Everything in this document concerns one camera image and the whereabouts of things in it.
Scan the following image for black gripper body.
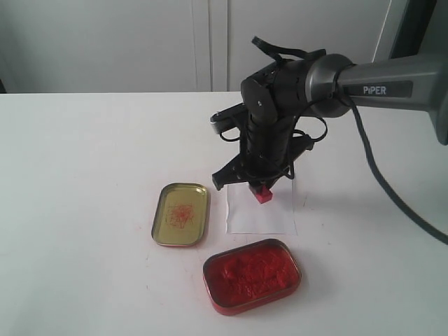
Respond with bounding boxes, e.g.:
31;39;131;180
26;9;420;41
212;117;314;190

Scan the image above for red stamp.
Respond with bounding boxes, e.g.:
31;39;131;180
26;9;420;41
249;185;273;204

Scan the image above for white paper sheet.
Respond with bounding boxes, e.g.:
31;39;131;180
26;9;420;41
226;178;297;235

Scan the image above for red ink pad tin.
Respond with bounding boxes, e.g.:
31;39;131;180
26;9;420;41
202;238;302;316

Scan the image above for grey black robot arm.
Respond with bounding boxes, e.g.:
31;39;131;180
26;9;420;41
211;54;447;190

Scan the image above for gold metal tin lid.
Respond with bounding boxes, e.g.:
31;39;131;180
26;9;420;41
151;183;210;247

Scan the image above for white cabinet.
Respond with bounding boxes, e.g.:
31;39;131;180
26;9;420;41
1;1;407;93

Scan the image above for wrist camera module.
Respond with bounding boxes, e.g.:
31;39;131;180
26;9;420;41
210;103;249;134

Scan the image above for black cable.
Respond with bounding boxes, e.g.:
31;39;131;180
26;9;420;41
218;36;448;246

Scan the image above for dark vertical post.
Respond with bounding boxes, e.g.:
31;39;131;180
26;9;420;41
388;0;438;59

